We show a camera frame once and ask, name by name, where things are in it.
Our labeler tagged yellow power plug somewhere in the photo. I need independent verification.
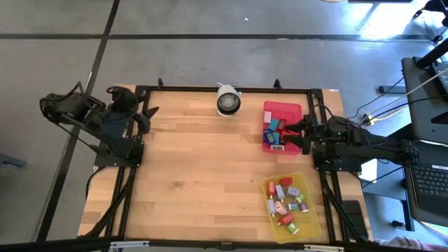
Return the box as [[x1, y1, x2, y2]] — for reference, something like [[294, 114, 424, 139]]
[[363, 113, 381, 127]]

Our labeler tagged grey floor object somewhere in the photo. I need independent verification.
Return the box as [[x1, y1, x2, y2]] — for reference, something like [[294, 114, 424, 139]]
[[0, 153, 28, 169]]

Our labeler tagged red translucent plastic bin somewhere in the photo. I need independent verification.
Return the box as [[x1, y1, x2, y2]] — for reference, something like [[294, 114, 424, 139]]
[[262, 100, 304, 155]]

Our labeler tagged black rig beam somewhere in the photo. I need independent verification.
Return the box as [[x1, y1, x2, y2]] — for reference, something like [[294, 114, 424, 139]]
[[0, 237, 448, 252]]

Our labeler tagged black aluminium table frame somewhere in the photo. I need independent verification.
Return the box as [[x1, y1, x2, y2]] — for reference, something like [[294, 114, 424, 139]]
[[83, 77, 372, 244]]

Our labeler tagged black cable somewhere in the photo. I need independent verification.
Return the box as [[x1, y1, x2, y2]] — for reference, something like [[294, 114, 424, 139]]
[[349, 94, 448, 120]]

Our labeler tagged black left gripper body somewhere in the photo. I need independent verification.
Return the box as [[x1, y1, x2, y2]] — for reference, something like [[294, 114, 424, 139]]
[[106, 85, 144, 123]]

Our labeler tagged dark grey laptop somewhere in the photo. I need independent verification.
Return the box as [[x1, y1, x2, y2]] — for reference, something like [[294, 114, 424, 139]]
[[400, 139, 448, 228]]

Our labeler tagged black desk support beam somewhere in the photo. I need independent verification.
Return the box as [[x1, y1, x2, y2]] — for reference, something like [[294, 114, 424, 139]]
[[377, 122, 416, 148]]

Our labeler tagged black flat device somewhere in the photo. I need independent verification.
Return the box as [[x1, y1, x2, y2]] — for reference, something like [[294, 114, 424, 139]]
[[342, 199, 369, 239]]

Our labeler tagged grey desk panel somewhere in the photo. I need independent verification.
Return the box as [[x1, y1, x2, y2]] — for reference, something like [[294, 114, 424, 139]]
[[400, 55, 448, 145]]

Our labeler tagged pink patterned cloth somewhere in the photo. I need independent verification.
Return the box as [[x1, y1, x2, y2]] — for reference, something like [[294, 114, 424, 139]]
[[373, 236, 428, 252]]

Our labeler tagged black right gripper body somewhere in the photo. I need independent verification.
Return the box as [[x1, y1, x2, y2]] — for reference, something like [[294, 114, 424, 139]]
[[301, 113, 339, 155]]

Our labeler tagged white paper sheet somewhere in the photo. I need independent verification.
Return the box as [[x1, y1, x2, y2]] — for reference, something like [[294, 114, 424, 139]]
[[357, 159, 378, 183]]

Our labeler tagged black desk leg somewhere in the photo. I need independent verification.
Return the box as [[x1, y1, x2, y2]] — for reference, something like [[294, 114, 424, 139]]
[[391, 199, 417, 232]]

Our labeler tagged yellow translucent plastic bin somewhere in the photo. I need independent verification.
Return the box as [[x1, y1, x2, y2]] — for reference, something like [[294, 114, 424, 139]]
[[261, 171, 322, 244]]

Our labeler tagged white cable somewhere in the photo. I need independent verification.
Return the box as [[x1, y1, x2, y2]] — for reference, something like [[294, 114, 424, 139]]
[[367, 68, 448, 118]]

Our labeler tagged black pole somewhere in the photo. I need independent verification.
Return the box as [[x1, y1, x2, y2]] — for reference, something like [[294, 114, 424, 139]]
[[414, 38, 448, 69]]

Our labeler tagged silver metal bracket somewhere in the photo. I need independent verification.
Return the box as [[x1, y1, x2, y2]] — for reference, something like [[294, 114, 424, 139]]
[[303, 244, 346, 252], [109, 240, 151, 250]]

